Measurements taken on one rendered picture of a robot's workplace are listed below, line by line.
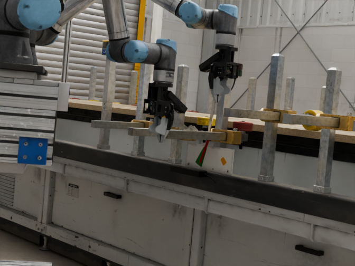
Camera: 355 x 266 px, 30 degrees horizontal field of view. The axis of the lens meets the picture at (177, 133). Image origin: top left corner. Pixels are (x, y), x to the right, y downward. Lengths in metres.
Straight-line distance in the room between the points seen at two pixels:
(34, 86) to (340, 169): 1.16
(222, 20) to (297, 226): 0.80
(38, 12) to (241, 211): 1.11
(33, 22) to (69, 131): 1.87
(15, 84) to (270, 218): 1.04
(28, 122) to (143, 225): 1.38
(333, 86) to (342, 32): 8.94
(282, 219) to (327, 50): 9.00
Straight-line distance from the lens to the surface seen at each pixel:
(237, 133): 2.58
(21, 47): 2.13
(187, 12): 2.37
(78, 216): 3.80
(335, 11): 11.39
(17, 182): 4.38
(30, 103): 2.11
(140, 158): 2.94
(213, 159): 2.63
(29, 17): 2.00
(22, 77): 2.11
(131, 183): 3.06
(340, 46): 11.21
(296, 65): 11.73
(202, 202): 2.72
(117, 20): 2.35
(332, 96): 2.30
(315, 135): 2.55
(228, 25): 2.48
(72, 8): 2.71
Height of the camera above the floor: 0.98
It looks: 3 degrees down
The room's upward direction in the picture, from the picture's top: 5 degrees clockwise
